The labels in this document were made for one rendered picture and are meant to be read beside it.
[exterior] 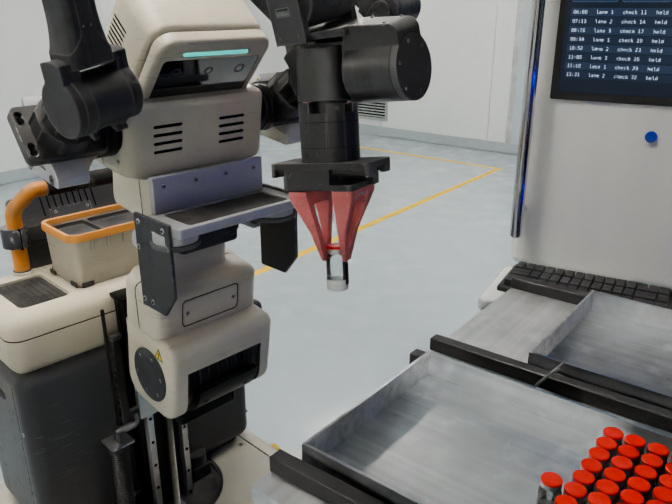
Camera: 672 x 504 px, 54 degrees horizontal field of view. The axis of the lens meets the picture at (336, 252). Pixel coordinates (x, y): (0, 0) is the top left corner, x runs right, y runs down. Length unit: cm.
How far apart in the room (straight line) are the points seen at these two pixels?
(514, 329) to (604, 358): 14
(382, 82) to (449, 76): 621
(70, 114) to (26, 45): 502
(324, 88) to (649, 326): 71
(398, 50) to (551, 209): 98
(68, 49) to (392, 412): 59
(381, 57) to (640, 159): 95
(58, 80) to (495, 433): 68
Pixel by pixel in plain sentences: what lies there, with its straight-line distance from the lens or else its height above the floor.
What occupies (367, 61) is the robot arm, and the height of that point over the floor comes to 131.
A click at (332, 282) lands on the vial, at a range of 66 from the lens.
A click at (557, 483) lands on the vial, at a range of 70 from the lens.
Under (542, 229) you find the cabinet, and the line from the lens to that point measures 153.
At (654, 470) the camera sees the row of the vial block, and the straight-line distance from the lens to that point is 75.
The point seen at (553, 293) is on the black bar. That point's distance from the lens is 120.
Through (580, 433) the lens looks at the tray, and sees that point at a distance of 86.
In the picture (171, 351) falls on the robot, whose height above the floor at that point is 80.
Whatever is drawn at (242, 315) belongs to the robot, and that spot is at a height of 80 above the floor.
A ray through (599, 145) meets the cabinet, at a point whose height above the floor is 108.
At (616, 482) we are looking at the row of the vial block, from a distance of 73.
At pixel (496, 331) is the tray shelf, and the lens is 106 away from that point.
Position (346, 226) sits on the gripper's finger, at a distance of 63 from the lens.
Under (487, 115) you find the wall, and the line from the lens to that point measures 664.
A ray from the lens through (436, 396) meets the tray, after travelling 88.
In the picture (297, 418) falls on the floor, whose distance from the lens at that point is 239.
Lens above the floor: 136
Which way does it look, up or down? 21 degrees down
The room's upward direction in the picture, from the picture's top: straight up
